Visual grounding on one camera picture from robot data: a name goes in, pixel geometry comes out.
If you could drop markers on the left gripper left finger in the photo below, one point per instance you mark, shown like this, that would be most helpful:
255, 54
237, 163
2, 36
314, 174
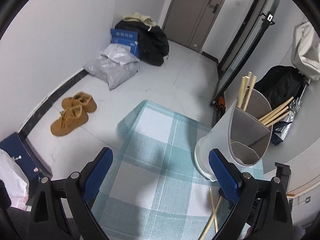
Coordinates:
47, 218

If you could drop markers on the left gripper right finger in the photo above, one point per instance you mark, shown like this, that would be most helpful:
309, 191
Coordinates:
239, 188

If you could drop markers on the wooden chopstick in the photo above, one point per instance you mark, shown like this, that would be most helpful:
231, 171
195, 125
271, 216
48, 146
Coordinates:
251, 86
213, 209
210, 221

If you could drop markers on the silver folded umbrella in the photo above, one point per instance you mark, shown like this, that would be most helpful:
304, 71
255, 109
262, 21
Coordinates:
281, 128

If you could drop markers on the wooden chopstick on mat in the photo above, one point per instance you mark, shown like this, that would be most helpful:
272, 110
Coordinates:
213, 209
210, 221

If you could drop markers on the chopstick in holder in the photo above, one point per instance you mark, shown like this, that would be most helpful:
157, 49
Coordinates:
275, 115
280, 107
241, 92
249, 75
278, 119

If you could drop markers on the white utensil holder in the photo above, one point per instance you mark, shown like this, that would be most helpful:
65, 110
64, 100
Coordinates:
239, 136

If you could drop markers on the chopstick in holder right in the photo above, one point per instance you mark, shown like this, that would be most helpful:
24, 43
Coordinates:
280, 107

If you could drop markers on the dark blue paper bag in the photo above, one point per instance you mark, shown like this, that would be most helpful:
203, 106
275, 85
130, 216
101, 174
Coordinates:
17, 147

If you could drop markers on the black hanging coat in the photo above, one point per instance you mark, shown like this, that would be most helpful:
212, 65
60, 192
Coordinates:
281, 83

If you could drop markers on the tan shoe near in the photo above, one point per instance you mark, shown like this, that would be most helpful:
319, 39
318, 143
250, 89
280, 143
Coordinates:
70, 119

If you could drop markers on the tan shoe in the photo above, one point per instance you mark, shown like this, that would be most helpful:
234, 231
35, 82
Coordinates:
70, 119
80, 98

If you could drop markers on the chopstick in holder left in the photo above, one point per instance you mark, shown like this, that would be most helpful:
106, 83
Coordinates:
241, 92

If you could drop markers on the teal checked table mat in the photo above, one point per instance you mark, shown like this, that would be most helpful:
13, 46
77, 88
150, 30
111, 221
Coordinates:
153, 189

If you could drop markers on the tan shoe far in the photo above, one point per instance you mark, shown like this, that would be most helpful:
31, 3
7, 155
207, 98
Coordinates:
80, 98

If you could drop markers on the white hanging bag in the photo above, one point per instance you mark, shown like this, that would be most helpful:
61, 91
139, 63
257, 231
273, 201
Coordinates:
305, 50

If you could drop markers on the grey plastic parcel bag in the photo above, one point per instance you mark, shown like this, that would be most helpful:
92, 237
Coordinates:
111, 72

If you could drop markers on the black framed glass door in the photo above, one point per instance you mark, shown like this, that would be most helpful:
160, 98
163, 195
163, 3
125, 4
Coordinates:
258, 19

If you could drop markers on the white plastic parcel bag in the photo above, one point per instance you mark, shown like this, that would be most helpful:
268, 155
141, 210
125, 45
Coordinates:
119, 54

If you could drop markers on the black bag on floor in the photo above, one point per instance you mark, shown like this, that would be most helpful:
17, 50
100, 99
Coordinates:
153, 44

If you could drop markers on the blue cardboard box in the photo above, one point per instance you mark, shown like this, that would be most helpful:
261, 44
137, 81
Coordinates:
128, 39

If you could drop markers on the grey entrance door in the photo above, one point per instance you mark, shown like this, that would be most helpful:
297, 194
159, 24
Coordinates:
188, 22

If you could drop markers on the beige cloth on bag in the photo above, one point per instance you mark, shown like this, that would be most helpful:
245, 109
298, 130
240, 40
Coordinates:
137, 17

